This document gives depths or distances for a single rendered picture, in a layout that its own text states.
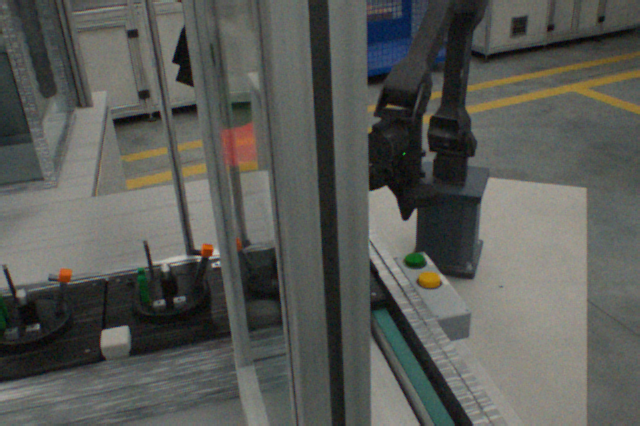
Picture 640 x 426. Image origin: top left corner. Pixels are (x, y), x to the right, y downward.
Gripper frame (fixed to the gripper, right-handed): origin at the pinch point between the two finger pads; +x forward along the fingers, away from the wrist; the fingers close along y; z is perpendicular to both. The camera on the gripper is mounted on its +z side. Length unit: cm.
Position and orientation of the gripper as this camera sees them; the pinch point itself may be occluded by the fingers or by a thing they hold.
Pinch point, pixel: (405, 203)
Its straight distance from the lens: 115.9
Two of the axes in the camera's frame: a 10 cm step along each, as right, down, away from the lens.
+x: 0.6, 8.7, 4.9
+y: 2.4, 4.6, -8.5
